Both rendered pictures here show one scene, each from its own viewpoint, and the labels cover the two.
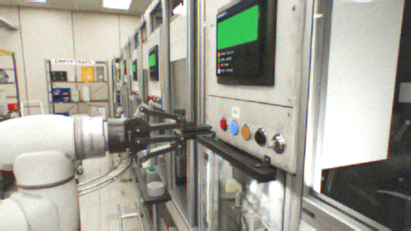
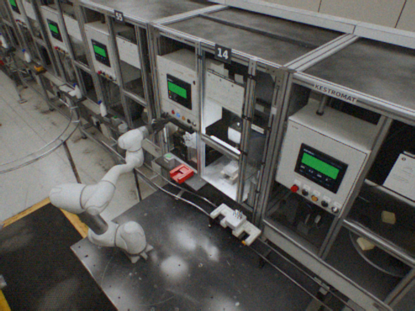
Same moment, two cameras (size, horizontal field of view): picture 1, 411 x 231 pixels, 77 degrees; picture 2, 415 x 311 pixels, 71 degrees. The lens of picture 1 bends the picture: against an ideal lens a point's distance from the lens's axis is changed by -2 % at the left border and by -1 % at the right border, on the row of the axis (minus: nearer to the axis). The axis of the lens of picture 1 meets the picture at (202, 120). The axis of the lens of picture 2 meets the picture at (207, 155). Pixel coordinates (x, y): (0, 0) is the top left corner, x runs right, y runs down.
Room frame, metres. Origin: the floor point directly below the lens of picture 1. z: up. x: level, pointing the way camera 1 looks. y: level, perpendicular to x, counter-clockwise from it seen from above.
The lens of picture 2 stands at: (-1.18, 0.53, 2.62)
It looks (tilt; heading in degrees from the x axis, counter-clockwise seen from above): 40 degrees down; 335
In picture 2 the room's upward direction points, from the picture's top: 1 degrees clockwise
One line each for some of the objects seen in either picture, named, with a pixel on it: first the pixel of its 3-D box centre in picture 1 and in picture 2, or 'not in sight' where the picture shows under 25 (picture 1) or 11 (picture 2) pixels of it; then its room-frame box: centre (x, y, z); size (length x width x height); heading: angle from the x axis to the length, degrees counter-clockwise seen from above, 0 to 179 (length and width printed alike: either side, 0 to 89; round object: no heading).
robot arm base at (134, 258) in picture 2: not in sight; (137, 248); (0.13, 0.48, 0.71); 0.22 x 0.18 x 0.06; 21
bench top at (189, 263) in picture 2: not in sight; (189, 266); (-0.14, 0.17, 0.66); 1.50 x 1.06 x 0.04; 21
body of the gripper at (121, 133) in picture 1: (128, 135); (150, 128); (0.56, 0.16, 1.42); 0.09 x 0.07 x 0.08; 111
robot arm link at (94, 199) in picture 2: not in sight; (97, 199); (0.02, 0.62, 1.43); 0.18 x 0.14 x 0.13; 149
